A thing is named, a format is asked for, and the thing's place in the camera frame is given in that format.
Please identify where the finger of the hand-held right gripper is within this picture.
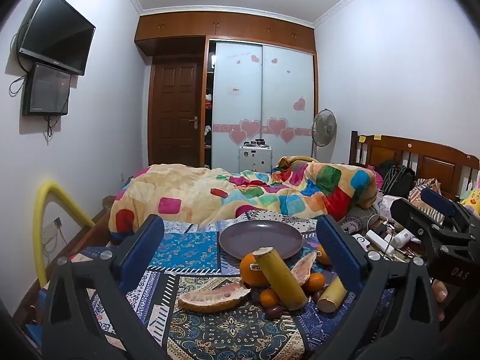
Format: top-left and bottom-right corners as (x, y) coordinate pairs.
(420, 187), (480, 233)
(390, 198), (475, 250)

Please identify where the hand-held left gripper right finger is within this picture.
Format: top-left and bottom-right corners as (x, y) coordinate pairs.
(316, 215), (443, 360)

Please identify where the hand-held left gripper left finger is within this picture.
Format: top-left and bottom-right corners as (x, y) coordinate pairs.
(40, 214), (169, 360)

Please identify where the small orange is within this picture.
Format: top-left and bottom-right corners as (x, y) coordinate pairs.
(259, 288), (281, 307)
(303, 272), (327, 293)
(315, 245), (332, 266)

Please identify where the small pomelo segment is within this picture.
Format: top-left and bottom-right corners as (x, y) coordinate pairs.
(290, 251), (317, 285)

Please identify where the short sugarcane piece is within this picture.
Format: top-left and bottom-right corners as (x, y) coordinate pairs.
(317, 275), (347, 313)

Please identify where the long sugarcane piece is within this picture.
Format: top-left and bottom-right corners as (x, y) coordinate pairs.
(252, 247), (309, 310)

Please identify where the purple round plate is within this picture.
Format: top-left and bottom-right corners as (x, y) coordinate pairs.
(218, 220), (305, 261)

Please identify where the long pomelo segment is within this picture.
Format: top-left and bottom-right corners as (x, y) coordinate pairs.
(177, 283), (251, 313)

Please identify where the large orange with sticker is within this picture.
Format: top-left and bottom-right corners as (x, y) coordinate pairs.
(239, 252), (271, 287)

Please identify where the person's right hand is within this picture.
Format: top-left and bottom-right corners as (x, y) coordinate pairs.
(431, 279), (451, 323)

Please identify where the striped pink cloth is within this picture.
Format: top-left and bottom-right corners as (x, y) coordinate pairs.
(409, 178), (443, 211)

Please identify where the white power adapter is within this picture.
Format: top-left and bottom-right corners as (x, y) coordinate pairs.
(352, 233), (372, 252)

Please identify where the yellow plush toy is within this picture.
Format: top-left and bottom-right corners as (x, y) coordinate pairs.
(459, 189), (480, 216)

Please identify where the black striped bag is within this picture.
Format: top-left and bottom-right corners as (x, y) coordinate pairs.
(375, 160), (416, 197)

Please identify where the wooden bed headboard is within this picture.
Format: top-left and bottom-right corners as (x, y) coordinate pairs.
(349, 130), (480, 199)

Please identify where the white handheld device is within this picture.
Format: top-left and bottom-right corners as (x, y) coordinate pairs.
(365, 229), (396, 259)

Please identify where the patterned patchwork bedsheet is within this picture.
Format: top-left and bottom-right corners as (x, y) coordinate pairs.
(22, 210), (432, 360)

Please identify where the colourful checked blanket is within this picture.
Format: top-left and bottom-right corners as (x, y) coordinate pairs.
(109, 155), (377, 244)

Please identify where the yellow foam tube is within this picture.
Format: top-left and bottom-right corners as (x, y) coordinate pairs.
(32, 180), (96, 287)

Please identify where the standing electric fan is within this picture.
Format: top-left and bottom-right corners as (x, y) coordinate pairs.
(310, 109), (338, 160)

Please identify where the white hard case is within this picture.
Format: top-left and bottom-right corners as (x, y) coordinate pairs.
(238, 140), (272, 173)

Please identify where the brown wooden door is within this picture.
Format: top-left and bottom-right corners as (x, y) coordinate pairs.
(147, 56), (205, 167)

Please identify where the frosted sliding wardrobe door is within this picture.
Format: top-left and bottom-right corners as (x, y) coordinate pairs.
(212, 41), (263, 171)
(261, 44), (315, 158)

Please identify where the wooden wardrobe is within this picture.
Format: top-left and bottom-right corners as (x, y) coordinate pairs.
(134, 11), (319, 171)

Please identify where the white wall socket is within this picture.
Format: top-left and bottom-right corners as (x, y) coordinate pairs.
(41, 217), (62, 244)

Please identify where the black wall-mounted box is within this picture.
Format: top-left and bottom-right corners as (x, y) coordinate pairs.
(22, 63), (72, 117)

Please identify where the black television cable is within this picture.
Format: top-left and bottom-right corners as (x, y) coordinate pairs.
(8, 34), (31, 98)

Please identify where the wall-mounted black television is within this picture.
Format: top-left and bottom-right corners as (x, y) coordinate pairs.
(18, 0), (96, 76)

